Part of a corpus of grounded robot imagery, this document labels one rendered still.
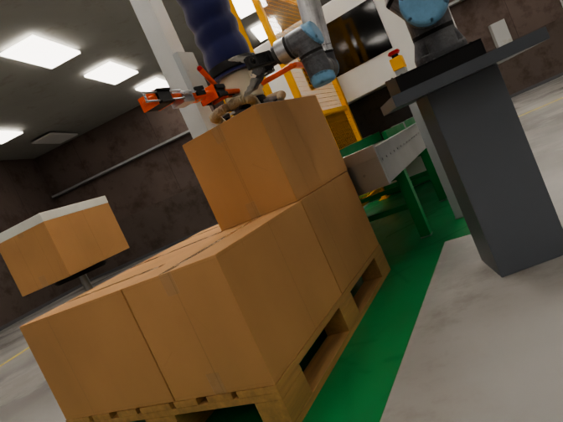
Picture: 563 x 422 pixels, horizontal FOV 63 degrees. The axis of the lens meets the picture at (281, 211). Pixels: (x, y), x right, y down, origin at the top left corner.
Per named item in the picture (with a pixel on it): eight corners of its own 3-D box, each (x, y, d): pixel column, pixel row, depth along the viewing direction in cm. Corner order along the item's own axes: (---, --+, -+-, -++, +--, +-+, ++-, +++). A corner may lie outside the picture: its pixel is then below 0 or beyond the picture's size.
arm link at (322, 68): (340, 77, 172) (326, 46, 170) (334, 78, 162) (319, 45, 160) (317, 89, 176) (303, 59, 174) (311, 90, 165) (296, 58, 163)
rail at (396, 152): (439, 131, 431) (431, 113, 429) (445, 130, 428) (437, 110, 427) (381, 185, 231) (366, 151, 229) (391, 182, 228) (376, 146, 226)
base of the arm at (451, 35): (458, 48, 178) (450, 23, 176) (475, 40, 159) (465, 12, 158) (411, 69, 181) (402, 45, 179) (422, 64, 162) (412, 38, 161)
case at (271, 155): (283, 196, 249) (252, 127, 245) (348, 169, 228) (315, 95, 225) (221, 231, 197) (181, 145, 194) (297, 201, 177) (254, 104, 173)
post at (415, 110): (456, 216, 277) (391, 60, 269) (467, 213, 274) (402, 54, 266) (455, 219, 271) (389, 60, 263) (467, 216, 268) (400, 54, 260)
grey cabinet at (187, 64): (204, 91, 355) (188, 55, 353) (209, 88, 353) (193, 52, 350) (189, 93, 338) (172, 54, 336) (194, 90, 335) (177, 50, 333)
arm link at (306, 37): (320, 44, 159) (307, 17, 158) (290, 62, 165) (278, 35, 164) (328, 43, 167) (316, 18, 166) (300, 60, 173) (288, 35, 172)
